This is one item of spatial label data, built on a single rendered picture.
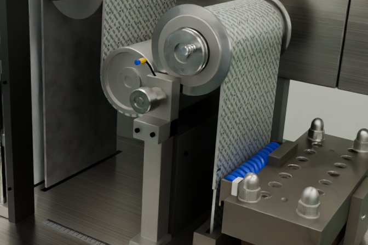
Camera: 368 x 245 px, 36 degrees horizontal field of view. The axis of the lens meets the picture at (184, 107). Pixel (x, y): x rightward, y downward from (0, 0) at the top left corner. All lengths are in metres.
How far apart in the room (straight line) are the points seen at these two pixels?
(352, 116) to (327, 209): 2.78
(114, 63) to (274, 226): 0.39
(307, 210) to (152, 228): 0.28
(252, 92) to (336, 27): 0.24
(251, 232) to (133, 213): 0.29
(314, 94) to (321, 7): 2.58
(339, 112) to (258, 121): 2.65
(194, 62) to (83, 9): 0.26
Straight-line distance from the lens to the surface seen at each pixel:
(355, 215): 1.04
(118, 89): 1.03
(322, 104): 3.74
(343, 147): 1.19
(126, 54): 1.00
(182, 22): 0.91
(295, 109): 3.81
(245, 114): 1.01
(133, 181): 1.26
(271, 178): 1.01
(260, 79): 1.05
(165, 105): 0.93
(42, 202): 1.18
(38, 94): 1.18
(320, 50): 1.18
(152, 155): 0.96
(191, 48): 0.87
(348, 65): 1.17
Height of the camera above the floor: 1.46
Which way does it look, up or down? 19 degrees down
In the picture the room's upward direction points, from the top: 4 degrees clockwise
